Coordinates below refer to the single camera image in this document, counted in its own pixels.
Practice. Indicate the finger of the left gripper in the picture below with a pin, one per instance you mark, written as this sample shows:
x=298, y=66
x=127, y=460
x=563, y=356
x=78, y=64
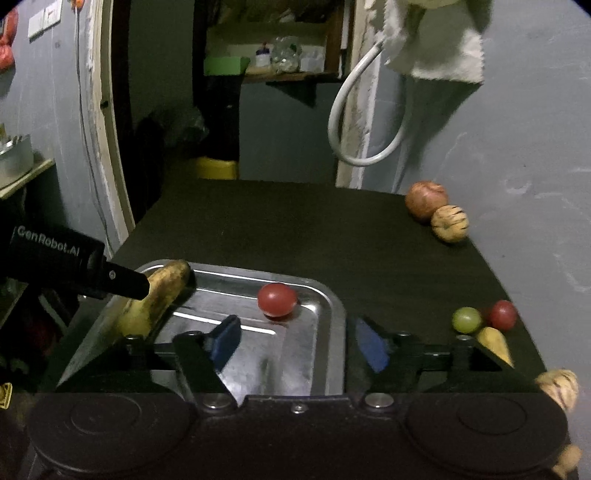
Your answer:
x=106, y=278

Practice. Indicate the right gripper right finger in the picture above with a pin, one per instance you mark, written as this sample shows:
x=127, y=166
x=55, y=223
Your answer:
x=396, y=360

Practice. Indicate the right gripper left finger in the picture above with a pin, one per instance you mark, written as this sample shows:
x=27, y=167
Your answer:
x=201, y=356

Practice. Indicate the dark spotted banana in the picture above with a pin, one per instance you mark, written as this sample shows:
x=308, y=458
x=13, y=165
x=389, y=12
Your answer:
x=140, y=317

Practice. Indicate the green grape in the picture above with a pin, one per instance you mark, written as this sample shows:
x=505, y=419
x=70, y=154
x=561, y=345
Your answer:
x=467, y=320

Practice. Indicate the red cherry tomato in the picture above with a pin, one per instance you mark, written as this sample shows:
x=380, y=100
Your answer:
x=276, y=300
x=503, y=316

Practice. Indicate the yellow banana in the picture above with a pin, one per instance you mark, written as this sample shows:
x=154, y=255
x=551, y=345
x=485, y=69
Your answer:
x=494, y=340

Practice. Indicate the striped pepino melon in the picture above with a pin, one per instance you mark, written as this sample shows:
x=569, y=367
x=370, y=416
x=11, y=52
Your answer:
x=450, y=224
x=562, y=386

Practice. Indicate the tan round longan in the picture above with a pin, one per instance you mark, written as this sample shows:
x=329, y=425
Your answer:
x=567, y=461

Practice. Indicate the silver metal tray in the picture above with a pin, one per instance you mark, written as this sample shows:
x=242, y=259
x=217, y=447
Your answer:
x=302, y=355

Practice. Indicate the metal cooking pot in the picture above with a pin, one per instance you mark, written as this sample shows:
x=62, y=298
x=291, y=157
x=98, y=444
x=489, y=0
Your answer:
x=16, y=159

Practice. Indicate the red plastic bag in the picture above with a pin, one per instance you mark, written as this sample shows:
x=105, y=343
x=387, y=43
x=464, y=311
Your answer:
x=9, y=28

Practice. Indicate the green box on shelf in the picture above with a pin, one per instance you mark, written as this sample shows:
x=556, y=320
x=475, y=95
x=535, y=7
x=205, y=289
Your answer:
x=225, y=65

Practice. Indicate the white hanging cloth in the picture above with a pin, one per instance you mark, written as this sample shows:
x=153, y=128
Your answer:
x=436, y=40

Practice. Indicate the white wall switch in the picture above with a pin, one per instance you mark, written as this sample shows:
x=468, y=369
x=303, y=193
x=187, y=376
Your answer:
x=44, y=19

